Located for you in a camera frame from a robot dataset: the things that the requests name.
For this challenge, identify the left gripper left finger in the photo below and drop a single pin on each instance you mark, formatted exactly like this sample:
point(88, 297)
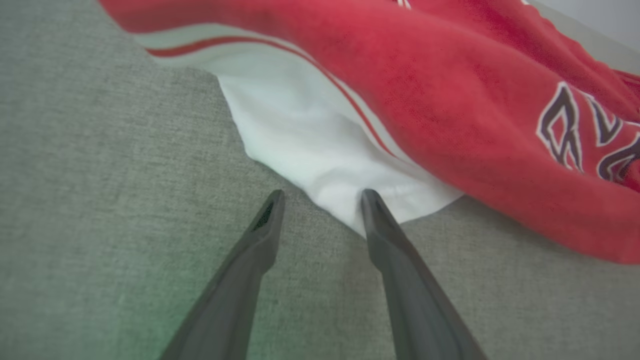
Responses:
point(230, 310)

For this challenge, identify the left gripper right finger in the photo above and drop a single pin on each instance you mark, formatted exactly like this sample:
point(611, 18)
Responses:
point(420, 310)

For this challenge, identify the red jersey white striped trim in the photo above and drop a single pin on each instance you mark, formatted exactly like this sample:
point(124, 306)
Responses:
point(450, 100)

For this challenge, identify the grey fabric sofa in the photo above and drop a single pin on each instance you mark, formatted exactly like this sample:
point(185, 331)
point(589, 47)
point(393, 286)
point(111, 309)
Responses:
point(75, 200)

